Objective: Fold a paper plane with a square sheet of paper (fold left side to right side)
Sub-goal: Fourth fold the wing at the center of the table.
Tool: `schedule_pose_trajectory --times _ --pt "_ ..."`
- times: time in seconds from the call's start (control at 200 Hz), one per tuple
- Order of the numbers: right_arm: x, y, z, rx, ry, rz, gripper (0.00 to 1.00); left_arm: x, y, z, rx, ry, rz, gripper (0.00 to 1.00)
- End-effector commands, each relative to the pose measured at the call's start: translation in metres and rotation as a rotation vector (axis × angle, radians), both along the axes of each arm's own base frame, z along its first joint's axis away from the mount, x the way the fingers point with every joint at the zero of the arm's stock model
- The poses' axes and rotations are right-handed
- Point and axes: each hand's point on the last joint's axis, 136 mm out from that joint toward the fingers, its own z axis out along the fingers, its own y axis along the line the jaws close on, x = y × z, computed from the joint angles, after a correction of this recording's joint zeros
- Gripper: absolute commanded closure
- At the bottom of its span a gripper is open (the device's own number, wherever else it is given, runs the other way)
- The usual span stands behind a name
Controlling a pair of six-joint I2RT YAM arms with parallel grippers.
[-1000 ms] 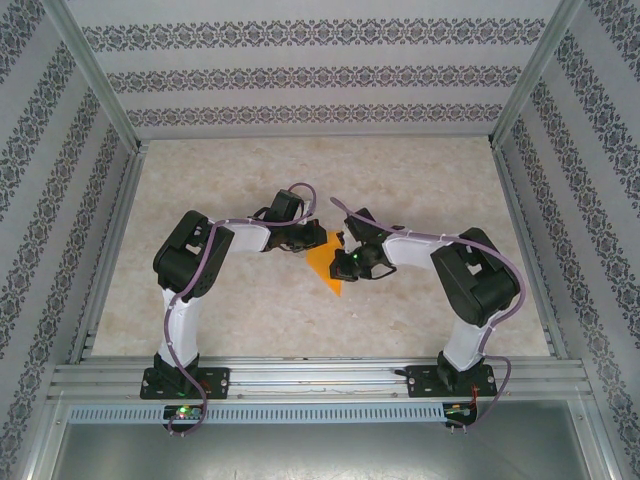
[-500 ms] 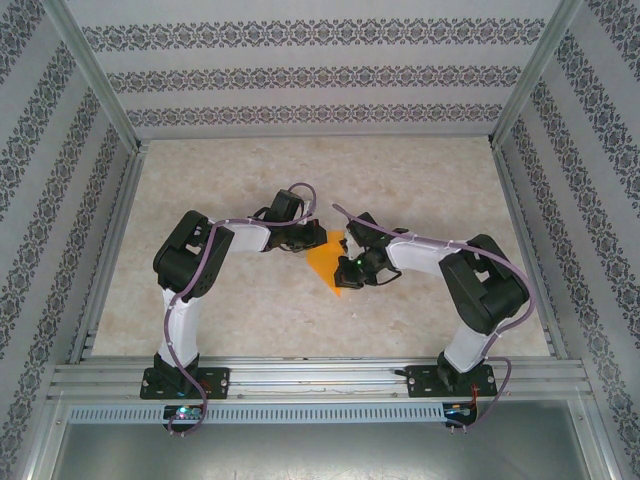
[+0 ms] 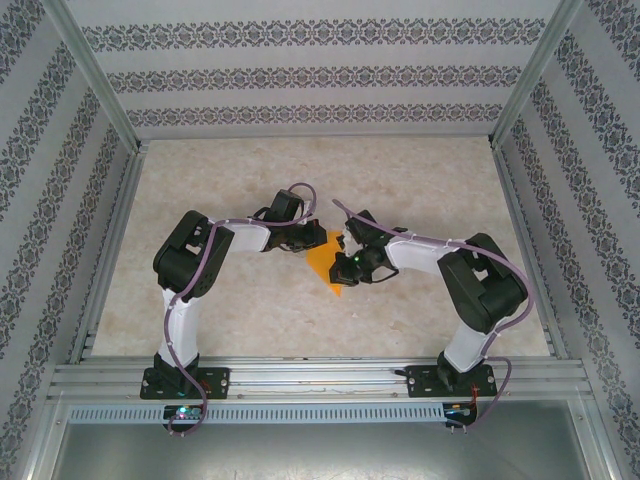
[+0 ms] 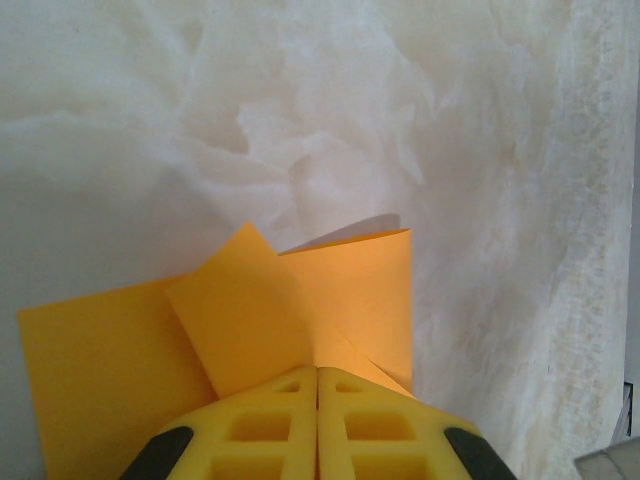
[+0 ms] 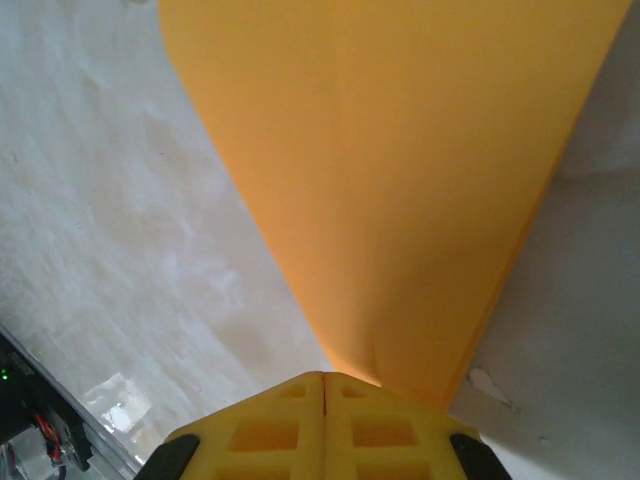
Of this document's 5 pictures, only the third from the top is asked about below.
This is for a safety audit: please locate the aluminium frame post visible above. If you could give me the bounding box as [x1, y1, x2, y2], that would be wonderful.
[489, 0, 586, 149]
[42, 0, 146, 151]

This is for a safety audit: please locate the orange paper sheet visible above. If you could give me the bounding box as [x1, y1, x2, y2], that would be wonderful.
[304, 232, 351, 300]

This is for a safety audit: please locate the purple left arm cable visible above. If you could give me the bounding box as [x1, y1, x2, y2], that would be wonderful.
[162, 182, 324, 439]

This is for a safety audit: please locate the thin aluminium back rail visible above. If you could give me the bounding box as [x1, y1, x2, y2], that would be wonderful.
[137, 133, 496, 144]

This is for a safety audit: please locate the aluminium side rail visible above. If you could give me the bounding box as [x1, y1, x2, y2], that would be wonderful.
[489, 142, 569, 361]
[67, 142, 151, 364]

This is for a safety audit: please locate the controller board with green light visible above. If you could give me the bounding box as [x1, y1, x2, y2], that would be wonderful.
[162, 403, 206, 424]
[446, 402, 479, 426]

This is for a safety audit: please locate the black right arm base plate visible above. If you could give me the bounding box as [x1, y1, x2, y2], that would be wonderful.
[407, 364, 499, 400]

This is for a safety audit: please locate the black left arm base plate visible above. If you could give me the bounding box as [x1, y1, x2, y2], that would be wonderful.
[139, 367, 232, 401]

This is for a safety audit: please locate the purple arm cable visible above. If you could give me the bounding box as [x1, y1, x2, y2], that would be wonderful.
[162, 182, 324, 439]
[332, 198, 532, 434]

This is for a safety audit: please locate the slotted grey cable duct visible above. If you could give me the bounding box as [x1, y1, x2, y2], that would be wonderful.
[67, 402, 446, 425]

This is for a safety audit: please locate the long aluminium mounting rail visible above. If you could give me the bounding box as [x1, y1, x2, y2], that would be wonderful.
[49, 355, 586, 401]

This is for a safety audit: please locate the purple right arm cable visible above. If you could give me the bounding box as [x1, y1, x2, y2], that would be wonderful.
[332, 198, 532, 434]

